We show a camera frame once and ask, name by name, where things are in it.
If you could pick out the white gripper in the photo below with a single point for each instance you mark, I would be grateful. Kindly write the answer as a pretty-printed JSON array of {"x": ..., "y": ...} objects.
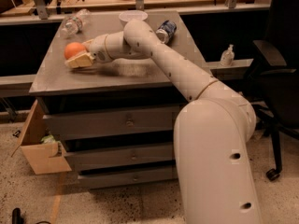
[{"x": 97, "y": 49}]

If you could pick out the orange fruit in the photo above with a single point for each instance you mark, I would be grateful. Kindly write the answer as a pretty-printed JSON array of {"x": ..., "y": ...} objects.
[{"x": 72, "y": 49}]

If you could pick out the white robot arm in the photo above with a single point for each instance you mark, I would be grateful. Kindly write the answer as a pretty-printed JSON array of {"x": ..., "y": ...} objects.
[{"x": 210, "y": 132}]

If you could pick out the clear plastic water bottle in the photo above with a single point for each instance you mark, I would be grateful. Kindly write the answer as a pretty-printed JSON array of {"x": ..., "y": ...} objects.
[{"x": 75, "y": 23}]

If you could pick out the white bowl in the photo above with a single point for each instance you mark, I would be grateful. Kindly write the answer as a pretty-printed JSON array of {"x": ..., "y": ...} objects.
[{"x": 129, "y": 15}]

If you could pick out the grey drawer cabinet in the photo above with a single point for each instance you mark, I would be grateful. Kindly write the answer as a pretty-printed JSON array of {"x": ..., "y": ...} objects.
[{"x": 121, "y": 83}]

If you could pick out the blue soda can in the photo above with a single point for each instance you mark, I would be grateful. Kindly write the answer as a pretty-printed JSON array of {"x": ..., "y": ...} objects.
[{"x": 166, "y": 31}]

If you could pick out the top grey drawer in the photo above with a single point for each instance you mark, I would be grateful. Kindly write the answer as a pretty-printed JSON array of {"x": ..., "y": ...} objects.
[{"x": 109, "y": 122}]

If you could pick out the grey drawer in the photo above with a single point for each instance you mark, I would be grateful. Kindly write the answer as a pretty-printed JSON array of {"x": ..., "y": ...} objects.
[
  {"x": 119, "y": 156},
  {"x": 109, "y": 122},
  {"x": 128, "y": 177}
]

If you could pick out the middle grey drawer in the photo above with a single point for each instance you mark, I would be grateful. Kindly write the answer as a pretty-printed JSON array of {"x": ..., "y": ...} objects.
[{"x": 119, "y": 156}]

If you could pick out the cardboard box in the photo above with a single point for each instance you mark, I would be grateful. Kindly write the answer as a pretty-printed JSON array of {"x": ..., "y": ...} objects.
[{"x": 44, "y": 154}]

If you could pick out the bottom grey drawer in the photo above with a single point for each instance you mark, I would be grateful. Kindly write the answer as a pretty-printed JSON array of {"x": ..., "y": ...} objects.
[{"x": 128, "y": 177}]

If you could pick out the hand sanitizer pump bottle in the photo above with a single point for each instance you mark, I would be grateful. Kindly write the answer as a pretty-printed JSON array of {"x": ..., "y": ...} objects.
[{"x": 227, "y": 56}]

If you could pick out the black object on floor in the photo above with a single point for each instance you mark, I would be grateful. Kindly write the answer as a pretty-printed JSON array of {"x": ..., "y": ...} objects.
[{"x": 16, "y": 216}]

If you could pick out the black office chair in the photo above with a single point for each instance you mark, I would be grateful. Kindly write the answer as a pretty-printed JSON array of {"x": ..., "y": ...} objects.
[{"x": 274, "y": 76}]

